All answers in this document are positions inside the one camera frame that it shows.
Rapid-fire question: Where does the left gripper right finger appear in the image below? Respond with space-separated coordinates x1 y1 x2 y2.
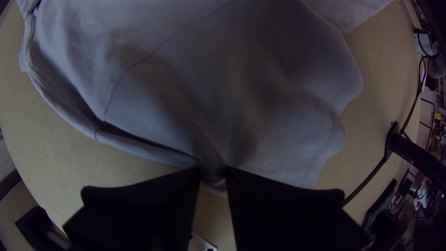
224 165 371 251

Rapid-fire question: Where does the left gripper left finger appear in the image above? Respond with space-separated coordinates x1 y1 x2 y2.
62 166 202 251

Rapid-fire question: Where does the light grey t-shirt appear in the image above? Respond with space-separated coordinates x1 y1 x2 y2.
15 0 394 199

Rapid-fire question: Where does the black cable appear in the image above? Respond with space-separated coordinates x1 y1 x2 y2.
343 55 429 208

